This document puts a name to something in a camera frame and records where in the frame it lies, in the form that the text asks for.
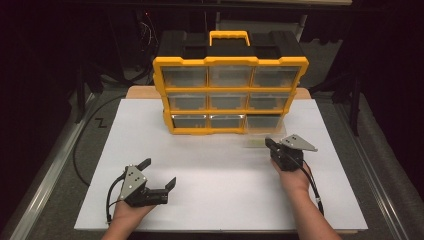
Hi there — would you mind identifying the bundle of hanging wires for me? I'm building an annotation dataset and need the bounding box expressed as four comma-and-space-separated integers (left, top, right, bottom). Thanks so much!
139, 11, 158, 46

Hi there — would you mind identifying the white table cover sheet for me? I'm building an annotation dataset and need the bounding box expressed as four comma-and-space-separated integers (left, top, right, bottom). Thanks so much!
73, 98, 369, 232

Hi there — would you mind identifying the person's right hand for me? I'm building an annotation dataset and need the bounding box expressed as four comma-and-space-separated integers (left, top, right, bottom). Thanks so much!
270, 159, 313, 198

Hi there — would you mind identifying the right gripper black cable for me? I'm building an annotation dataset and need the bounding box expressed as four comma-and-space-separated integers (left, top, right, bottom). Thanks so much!
299, 162, 325, 216

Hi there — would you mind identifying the person's left hand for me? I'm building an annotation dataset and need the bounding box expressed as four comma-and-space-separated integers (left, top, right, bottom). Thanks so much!
113, 199, 157, 229

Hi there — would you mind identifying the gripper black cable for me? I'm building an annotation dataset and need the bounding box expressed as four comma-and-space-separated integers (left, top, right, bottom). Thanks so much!
299, 162, 325, 216
105, 172, 128, 225

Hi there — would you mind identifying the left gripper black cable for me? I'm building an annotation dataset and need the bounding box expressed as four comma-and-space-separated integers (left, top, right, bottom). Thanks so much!
105, 172, 128, 225

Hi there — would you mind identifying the clear plastic drawer bin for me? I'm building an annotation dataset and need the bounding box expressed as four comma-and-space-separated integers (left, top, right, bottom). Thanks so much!
245, 114, 288, 148

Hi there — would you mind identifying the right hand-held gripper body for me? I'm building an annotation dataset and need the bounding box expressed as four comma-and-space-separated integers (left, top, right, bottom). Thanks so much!
270, 133, 319, 173

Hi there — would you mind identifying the black stand leg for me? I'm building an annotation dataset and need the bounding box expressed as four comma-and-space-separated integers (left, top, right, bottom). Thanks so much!
73, 61, 88, 125

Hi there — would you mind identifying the yellow black drawer organizer cabinet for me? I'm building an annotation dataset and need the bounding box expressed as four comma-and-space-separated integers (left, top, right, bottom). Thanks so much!
152, 30, 310, 136

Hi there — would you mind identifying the long black floor cable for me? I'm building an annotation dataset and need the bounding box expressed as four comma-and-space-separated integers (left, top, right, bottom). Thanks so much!
72, 94, 128, 188

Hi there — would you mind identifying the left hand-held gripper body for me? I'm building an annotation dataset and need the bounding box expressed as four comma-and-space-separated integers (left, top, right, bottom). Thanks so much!
118, 163, 169, 208

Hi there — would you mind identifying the aluminium rail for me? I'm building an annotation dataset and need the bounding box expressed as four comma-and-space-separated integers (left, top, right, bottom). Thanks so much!
334, 102, 406, 240
0, 92, 98, 240

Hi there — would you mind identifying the set of clear drawers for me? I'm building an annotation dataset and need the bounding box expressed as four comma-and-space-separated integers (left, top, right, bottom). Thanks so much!
161, 65, 301, 130

